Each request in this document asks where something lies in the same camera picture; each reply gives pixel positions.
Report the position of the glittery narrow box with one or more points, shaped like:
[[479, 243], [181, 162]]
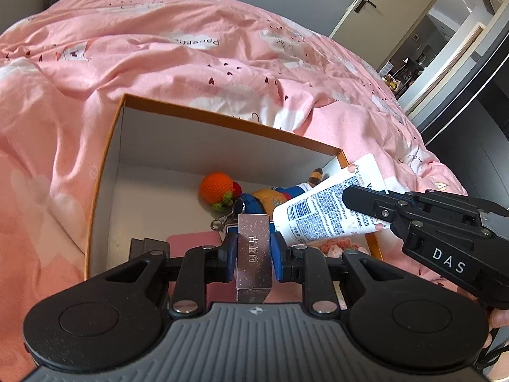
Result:
[[253, 254]]

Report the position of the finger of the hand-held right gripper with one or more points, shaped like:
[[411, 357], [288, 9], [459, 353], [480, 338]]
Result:
[[441, 201], [370, 205]]

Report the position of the pink printed blanket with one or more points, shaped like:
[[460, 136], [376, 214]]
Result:
[[119, 47]]

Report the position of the white door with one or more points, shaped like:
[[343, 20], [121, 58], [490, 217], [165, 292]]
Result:
[[381, 8]]

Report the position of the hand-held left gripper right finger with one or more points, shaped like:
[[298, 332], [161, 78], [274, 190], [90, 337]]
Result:
[[278, 256]]

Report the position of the orange cardboard box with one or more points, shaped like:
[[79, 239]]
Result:
[[167, 155]]

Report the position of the pink flat card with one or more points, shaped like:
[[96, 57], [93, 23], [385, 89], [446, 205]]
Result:
[[191, 242]]

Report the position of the dark wooden chair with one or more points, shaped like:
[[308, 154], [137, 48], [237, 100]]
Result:
[[409, 71]]

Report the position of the white lotion tube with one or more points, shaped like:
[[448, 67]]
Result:
[[318, 213]]

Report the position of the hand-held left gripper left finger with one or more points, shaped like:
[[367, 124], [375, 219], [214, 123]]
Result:
[[228, 256]]

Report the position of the person's right hand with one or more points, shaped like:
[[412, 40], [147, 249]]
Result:
[[500, 320]]

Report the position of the bear doll blue jacket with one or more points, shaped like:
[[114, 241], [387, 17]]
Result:
[[306, 185]]

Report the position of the dark grey wardrobe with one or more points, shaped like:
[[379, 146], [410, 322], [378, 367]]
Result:
[[473, 127]]

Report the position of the crocheted orange ball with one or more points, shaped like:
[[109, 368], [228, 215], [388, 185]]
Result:
[[216, 189]]

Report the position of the white crocheted bunny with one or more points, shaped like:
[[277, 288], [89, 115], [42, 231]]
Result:
[[342, 246]]

